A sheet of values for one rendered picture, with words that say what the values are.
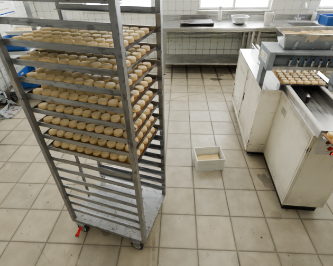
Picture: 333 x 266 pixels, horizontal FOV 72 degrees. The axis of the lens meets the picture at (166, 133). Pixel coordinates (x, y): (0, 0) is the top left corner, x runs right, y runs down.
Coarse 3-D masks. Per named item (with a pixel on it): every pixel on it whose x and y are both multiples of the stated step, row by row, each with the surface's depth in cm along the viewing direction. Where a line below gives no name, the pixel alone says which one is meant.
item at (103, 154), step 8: (152, 128) 155; (56, 144) 143; (64, 144) 142; (144, 144) 144; (80, 152) 139; (88, 152) 137; (96, 152) 136; (104, 152) 136; (120, 160) 132; (128, 160) 130
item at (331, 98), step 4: (316, 88) 208; (320, 88) 201; (324, 88) 197; (320, 92) 201; (324, 92) 195; (328, 92) 191; (324, 96) 195; (328, 96) 189; (332, 96) 185; (328, 100) 189; (332, 100) 183; (332, 104) 183
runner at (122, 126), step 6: (36, 108) 124; (48, 114) 123; (54, 114) 122; (60, 114) 120; (66, 114) 119; (78, 120) 119; (84, 120) 117; (90, 120) 116; (96, 120) 115; (102, 120) 113; (108, 126) 114; (114, 126) 113; (120, 126) 112
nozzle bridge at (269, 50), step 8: (264, 48) 207; (272, 48) 199; (280, 48) 199; (264, 56) 205; (272, 56) 192; (280, 56) 200; (288, 56) 199; (296, 56) 198; (304, 56) 198; (312, 56) 197; (320, 56) 196; (328, 56) 196; (264, 64) 204; (272, 64) 196; (280, 64) 204; (264, 72) 211; (256, 80) 226
